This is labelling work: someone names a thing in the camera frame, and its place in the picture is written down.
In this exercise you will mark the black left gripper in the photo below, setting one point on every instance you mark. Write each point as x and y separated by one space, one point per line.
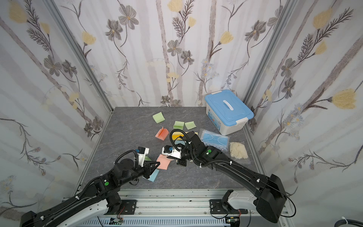
148 170

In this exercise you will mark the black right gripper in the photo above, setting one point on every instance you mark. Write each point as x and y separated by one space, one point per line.
182 158

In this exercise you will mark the pink memo pad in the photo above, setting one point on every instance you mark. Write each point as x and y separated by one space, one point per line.
164 162

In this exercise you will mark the torn green memo page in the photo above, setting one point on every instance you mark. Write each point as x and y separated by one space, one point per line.
190 125

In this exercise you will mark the large yellow memo pad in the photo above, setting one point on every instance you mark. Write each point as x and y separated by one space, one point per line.
177 136

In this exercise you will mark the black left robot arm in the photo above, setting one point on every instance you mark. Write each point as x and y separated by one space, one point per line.
99 196

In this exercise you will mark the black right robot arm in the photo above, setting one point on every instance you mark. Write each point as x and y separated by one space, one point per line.
269 193

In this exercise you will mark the red memo pad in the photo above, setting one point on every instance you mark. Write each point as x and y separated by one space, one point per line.
162 134

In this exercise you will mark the bag of blue face masks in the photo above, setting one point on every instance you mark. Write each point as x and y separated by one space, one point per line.
214 139

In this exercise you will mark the clear bag with beige contents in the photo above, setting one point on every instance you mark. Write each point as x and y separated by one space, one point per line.
238 150

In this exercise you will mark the white box with blue lid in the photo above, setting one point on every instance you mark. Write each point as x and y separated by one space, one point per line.
227 112

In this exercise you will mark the small circuit board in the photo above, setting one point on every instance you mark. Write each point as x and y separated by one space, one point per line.
116 221

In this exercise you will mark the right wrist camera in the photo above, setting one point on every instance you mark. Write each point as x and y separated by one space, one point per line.
170 151

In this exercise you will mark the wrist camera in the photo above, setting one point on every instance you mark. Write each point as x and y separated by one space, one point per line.
170 151
142 153

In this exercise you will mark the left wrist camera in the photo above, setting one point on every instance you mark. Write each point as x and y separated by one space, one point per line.
142 153

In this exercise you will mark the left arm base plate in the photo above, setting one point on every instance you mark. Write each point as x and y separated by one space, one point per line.
123 207

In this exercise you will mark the aluminium rail frame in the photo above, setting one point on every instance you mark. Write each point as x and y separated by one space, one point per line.
182 208

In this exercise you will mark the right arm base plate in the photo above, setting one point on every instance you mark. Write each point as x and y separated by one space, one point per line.
217 206

